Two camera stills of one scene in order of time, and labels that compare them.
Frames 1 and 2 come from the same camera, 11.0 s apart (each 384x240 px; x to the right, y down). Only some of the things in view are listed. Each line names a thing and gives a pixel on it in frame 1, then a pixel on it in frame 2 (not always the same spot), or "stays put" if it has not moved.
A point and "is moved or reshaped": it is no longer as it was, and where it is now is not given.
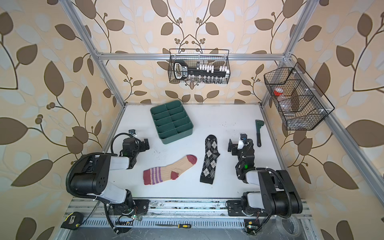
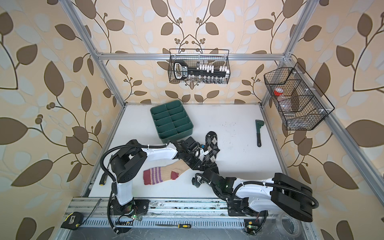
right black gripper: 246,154 -> 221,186
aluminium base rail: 178,214 stays put
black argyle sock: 211,153 is moved or reshaped
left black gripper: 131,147 -> 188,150
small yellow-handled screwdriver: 179,226 stays put
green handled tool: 259,124 stays put
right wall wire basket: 299,105 stays put
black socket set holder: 202,71 stays put
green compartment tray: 172,121 stays put
